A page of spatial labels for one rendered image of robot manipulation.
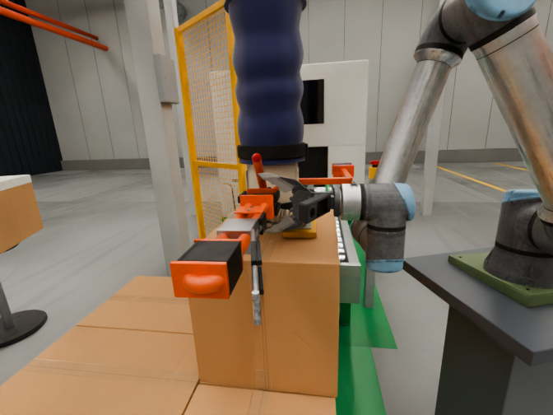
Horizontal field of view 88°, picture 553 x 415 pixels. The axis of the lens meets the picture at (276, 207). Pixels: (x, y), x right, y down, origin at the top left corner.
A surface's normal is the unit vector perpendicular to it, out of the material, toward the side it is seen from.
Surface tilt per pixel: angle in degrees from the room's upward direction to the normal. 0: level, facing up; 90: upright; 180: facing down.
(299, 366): 90
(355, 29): 90
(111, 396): 0
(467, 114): 90
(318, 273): 90
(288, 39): 80
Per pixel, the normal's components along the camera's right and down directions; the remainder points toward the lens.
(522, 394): 0.18, 0.25
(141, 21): -0.15, 0.26
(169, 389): -0.04, -0.96
